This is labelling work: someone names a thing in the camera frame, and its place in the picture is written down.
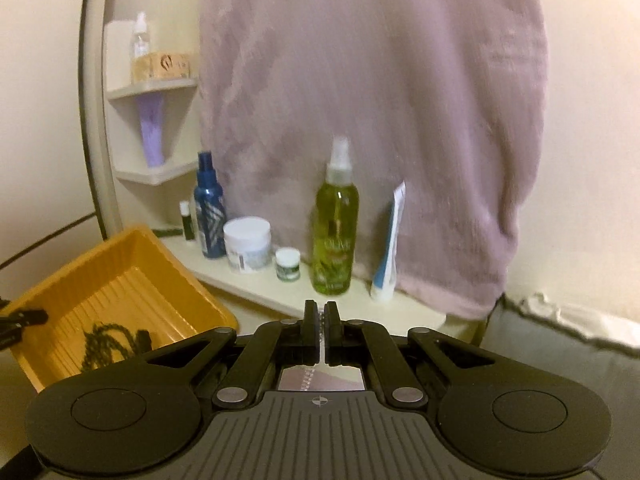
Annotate white and blue tube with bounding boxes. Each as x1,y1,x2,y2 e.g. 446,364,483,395
370,180,407,303

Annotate curved beige frame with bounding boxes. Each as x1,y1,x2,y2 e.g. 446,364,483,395
77,0,123,242

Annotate clear small bottle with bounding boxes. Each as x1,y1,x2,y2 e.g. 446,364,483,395
131,11,151,58

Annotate small dark green bottle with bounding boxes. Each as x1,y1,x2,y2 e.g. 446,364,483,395
179,201,196,242

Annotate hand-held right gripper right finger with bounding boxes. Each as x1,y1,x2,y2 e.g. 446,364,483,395
324,301,522,407

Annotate green liquid spray bottle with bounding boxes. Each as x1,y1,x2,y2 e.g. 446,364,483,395
310,135,361,296

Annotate black cable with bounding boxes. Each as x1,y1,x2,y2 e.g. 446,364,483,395
0,212,99,269

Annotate thin silver chain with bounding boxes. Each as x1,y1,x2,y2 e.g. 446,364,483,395
300,347,328,392

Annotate blue spray bottle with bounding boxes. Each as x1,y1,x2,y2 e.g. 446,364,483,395
193,151,227,260

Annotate tan patterned box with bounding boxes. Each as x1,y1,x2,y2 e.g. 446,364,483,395
130,51,197,84

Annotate orange plastic tray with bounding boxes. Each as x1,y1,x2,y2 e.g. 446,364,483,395
0,225,239,394

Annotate cream shelf unit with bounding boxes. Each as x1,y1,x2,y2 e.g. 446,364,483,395
102,19,482,347

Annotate grey cushion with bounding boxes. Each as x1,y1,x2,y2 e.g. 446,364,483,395
481,291,640,413

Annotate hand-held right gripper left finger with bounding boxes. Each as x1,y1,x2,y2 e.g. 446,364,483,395
120,300,321,409

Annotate white cream jar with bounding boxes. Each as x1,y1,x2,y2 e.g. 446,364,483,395
223,217,273,275

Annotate small green label jar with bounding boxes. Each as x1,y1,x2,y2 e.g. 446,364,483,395
275,248,302,283

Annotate purple tube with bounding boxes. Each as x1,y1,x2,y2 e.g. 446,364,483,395
136,95,167,168

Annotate pink hanging towel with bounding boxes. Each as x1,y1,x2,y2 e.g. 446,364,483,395
197,0,549,322

